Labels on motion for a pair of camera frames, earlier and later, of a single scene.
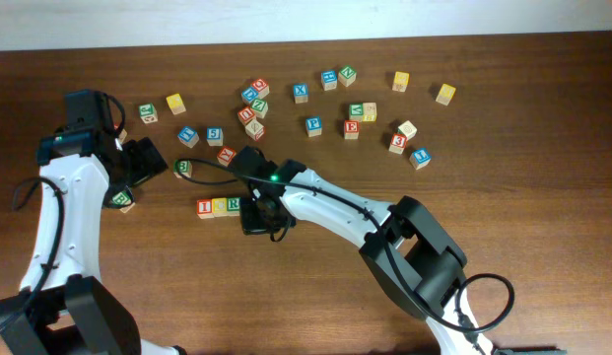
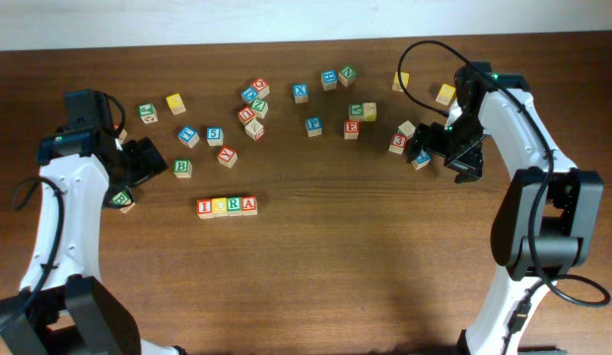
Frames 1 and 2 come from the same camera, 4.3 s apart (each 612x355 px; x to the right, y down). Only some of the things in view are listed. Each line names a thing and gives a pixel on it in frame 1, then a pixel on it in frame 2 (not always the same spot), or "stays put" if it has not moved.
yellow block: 220,207 stays put
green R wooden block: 234,206 stays put
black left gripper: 149,162 stays put
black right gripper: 249,222 -> 468,166
